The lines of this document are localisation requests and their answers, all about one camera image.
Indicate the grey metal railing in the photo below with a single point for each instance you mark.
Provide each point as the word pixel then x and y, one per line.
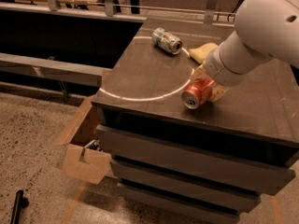
pixel 124 6

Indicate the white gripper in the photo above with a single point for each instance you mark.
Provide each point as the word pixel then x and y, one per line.
pixel 217 68

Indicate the top grey drawer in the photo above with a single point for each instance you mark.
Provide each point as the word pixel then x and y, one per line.
pixel 250 175

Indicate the yellow sponge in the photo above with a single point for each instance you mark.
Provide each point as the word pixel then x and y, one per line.
pixel 199 54

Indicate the grey drawer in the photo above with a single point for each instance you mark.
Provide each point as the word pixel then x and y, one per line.
pixel 250 175
pixel 175 205
pixel 235 200

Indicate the open cardboard box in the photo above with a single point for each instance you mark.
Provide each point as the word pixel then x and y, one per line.
pixel 80 161

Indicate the grey metal bench beam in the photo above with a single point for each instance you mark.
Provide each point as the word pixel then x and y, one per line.
pixel 68 72

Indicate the bottom grey drawer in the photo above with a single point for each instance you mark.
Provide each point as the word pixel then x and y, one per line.
pixel 175 205

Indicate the red coke can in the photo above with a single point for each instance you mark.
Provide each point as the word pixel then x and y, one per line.
pixel 197 93

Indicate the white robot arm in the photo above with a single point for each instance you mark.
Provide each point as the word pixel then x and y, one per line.
pixel 264 30

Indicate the middle grey drawer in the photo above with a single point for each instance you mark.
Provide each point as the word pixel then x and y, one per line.
pixel 235 200

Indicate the black cylindrical pole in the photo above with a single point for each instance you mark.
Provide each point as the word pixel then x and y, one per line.
pixel 20 202

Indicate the green and white can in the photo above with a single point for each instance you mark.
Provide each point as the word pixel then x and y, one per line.
pixel 166 41

